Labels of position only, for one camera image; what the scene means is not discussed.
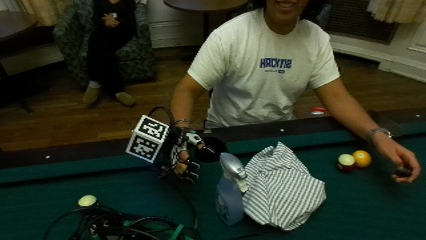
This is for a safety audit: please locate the the person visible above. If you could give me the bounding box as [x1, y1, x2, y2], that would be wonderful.
[169, 0, 422, 184]

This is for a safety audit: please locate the white printed t-shirt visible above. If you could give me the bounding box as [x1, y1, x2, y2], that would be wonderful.
[186, 7, 342, 130]

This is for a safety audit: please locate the pool table pocket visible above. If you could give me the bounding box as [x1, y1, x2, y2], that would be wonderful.
[193, 135, 229, 164]

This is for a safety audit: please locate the white cue ball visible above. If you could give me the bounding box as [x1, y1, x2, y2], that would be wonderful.
[77, 194, 98, 208]

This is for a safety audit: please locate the green patterned armchair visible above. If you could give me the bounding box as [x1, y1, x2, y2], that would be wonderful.
[52, 0, 157, 88]

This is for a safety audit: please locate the striped white cloth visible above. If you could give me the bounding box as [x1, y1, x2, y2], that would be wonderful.
[241, 140, 327, 232]

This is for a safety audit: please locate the yellow billiard ball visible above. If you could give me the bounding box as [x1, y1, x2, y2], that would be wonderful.
[351, 149, 373, 169]

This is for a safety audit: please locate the bundle of black cables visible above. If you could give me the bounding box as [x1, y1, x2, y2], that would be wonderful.
[41, 203, 198, 240]

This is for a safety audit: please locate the beige curtain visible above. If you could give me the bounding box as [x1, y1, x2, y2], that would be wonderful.
[366, 0, 426, 25]
[17, 0, 75, 28]

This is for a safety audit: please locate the dark wooden side table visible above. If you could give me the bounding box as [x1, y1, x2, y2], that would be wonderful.
[0, 10, 57, 114]

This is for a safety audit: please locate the green strap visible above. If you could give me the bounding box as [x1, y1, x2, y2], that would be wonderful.
[124, 220, 194, 240]

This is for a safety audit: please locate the silver wrist bracelet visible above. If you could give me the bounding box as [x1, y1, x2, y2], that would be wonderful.
[365, 127, 394, 142]

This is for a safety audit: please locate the dark wooden table rail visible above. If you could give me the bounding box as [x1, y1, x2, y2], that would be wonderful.
[0, 107, 426, 169]

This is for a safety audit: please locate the white marker cube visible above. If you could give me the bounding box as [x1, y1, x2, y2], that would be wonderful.
[125, 114, 172, 164]

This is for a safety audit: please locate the maroon striped billiard ball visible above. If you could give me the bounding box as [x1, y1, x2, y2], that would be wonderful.
[337, 153, 357, 173]

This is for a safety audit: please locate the blue spray bottle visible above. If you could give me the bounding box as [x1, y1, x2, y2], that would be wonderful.
[214, 152, 249, 227]

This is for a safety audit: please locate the round dark pedestal table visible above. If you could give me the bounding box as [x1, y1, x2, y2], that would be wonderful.
[162, 0, 250, 40]

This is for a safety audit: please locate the black glove cable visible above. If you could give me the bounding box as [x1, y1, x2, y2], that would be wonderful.
[146, 106, 177, 129]

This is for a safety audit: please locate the dark radiator grille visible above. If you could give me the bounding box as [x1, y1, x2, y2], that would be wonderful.
[323, 0, 401, 46]

